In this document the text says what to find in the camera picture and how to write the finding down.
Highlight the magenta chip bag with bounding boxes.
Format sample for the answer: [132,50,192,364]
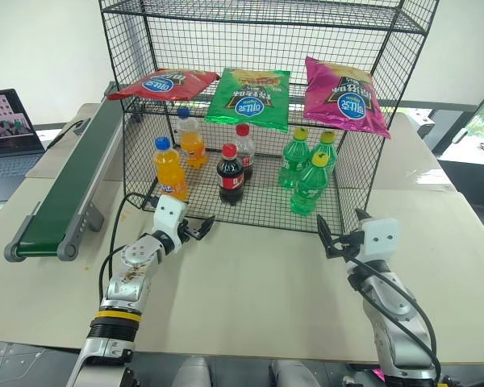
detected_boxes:
[302,56,391,139]

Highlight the cola bottle red cap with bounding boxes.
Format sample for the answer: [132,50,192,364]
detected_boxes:
[234,123,256,183]
[216,144,246,207]

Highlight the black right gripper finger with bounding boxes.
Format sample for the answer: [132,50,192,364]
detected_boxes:
[316,213,343,260]
[354,207,373,234]

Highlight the open grey laptop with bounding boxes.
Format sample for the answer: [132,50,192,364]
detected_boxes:
[0,89,48,203]

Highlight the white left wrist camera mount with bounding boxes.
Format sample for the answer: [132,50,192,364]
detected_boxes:
[152,194,189,253]

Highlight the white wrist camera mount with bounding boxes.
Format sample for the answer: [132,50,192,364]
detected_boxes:
[361,217,402,260]
[152,194,189,253]

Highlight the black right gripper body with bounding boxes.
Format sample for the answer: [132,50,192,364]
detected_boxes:
[332,230,365,264]

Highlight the green soda bottle yellow cap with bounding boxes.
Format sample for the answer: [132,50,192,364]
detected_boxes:
[290,152,332,216]
[277,127,311,191]
[316,131,340,179]

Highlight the green conveyor belt grey frame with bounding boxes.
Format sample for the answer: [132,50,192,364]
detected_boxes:
[3,81,146,264]

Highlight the grey rounded shape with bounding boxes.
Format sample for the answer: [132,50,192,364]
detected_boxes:
[270,359,308,387]

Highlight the black wire mesh rack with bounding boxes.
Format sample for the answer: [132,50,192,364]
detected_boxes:
[98,0,440,237]

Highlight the red chip bag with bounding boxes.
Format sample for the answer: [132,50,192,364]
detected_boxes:
[106,68,221,102]

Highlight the green chip bag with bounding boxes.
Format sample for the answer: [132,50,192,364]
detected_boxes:
[204,67,292,134]

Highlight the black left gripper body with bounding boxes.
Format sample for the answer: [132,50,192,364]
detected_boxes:
[177,219,195,244]

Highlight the orange soda bottle blue cap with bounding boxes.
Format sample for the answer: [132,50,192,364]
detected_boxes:
[152,136,190,203]
[174,107,209,169]

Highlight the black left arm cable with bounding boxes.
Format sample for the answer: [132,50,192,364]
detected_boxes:
[98,192,162,310]

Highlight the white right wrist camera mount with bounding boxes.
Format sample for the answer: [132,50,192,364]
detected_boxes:
[361,217,402,260]

